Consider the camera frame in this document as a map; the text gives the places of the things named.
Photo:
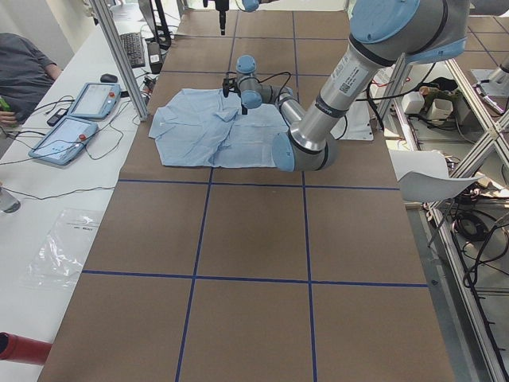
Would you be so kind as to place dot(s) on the black power adapter with label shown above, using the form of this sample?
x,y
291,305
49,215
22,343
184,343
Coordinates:
x,y
155,57

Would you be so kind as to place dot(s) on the white box on shelf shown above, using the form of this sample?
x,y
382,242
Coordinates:
x,y
412,103

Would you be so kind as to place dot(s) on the black computer mouse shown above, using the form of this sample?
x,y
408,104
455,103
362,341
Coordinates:
x,y
108,78

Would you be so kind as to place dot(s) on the red cylinder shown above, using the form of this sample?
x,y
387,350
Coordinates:
x,y
23,350

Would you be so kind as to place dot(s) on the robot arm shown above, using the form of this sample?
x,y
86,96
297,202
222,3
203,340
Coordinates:
x,y
380,32
247,6

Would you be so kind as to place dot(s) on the green plastic tool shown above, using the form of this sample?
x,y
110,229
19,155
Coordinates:
x,y
4,106

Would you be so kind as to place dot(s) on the light blue button-up shirt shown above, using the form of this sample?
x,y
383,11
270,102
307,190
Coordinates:
x,y
203,128

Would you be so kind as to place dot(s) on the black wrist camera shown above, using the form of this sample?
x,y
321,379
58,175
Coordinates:
x,y
229,85

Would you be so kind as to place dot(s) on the blue teach pendant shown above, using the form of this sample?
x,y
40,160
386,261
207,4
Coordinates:
x,y
95,101
65,141

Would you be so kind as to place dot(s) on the clear plastic bag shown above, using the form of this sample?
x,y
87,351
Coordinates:
x,y
64,251

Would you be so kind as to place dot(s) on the white pedestal column with base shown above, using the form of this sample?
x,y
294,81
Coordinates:
x,y
356,125

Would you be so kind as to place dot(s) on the lower blue teach pendant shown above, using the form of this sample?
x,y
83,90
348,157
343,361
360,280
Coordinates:
x,y
65,141

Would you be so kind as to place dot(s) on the black mobile phone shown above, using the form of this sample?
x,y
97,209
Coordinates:
x,y
56,117

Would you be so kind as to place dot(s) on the upper blue teach pendant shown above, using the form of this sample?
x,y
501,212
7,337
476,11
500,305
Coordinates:
x,y
95,101

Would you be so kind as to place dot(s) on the black keyboard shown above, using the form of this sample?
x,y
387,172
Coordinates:
x,y
132,44

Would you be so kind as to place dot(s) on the seated person in grey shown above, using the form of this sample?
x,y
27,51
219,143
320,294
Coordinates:
x,y
26,76

